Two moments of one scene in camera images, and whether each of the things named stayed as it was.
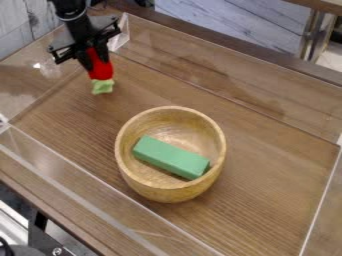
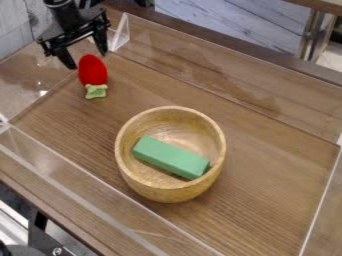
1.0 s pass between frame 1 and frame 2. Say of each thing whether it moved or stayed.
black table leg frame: stayed
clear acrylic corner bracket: stayed
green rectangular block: stayed
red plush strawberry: moved
